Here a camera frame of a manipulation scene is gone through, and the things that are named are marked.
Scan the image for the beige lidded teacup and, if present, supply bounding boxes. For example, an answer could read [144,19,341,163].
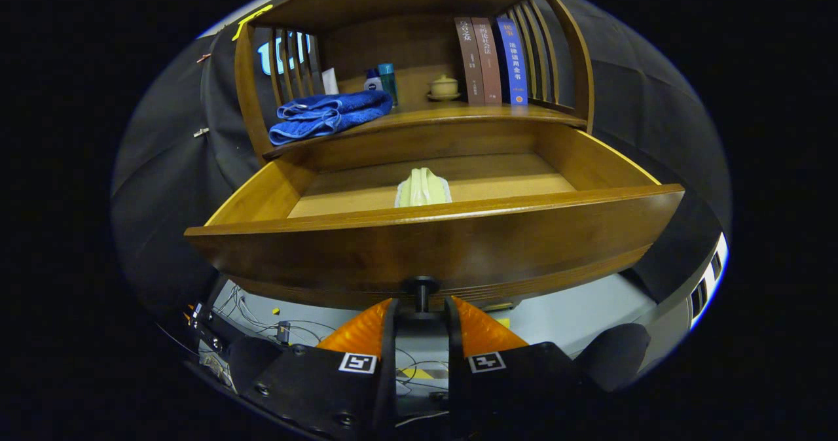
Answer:
[428,75,460,101]

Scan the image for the blue book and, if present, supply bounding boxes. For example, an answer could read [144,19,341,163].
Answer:
[494,16,528,106]

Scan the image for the green scrub brush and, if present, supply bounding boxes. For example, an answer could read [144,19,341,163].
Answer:
[395,168,452,207]

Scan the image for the dark brown book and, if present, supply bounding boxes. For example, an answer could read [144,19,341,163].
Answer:
[454,17,485,107]

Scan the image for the tangled floor cables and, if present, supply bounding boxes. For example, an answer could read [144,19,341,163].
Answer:
[216,284,341,357]

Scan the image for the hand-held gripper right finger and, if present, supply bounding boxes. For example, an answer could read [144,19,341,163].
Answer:
[445,296,590,438]

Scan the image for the clear blue bottle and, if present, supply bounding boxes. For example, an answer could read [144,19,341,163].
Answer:
[378,63,399,107]

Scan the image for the white slotted appliance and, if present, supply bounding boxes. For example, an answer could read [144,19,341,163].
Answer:
[689,234,729,329]

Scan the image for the reddish brown book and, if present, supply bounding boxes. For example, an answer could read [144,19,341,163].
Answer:
[471,17,503,106]

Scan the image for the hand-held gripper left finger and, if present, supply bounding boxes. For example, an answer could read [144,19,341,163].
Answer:
[229,297,399,438]

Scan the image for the folded blue towel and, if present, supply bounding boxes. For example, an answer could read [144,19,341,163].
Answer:
[268,90,394,146]

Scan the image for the wooden countertop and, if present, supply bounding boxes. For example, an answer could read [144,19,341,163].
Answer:
[262,101,587,160]

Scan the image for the brown wooden drawer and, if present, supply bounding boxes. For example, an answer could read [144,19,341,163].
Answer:
[185,122,686,314]

